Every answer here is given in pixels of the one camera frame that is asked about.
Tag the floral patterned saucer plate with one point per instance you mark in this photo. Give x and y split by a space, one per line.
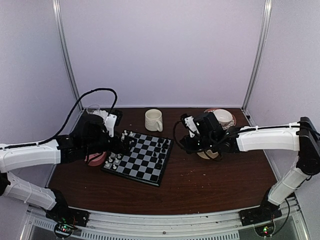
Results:
227 126

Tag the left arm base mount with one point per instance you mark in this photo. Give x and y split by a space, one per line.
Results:
67 221

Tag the aluminium frame post left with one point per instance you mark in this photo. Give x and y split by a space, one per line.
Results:
64 48

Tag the white ceramic cup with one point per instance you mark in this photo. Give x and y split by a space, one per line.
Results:
223 116

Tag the black and white chessboard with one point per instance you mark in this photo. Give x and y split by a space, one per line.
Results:
139 164

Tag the cream bowl of black pieces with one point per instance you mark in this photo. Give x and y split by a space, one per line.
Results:
208 155

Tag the clear glass cup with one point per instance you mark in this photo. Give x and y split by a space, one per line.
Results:
93 109

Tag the pink bowl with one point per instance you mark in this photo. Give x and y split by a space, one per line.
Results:
94 160

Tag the aluminium frame post right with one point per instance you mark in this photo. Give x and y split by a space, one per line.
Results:
264 30

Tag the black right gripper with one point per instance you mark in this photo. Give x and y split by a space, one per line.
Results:
186 142

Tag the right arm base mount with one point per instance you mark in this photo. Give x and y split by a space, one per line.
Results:
262 219

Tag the white ribbed ceramic mug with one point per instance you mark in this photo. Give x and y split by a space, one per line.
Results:
153 120

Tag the aluminium front rail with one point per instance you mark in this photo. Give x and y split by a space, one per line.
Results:
223 225

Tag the aluminium frame post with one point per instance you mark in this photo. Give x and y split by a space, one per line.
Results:
264 30
64 48

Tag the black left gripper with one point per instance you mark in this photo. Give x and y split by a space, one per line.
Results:
116 148

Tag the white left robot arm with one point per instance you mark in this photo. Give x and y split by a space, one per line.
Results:
92 134

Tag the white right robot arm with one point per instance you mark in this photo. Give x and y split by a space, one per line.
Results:
207 134

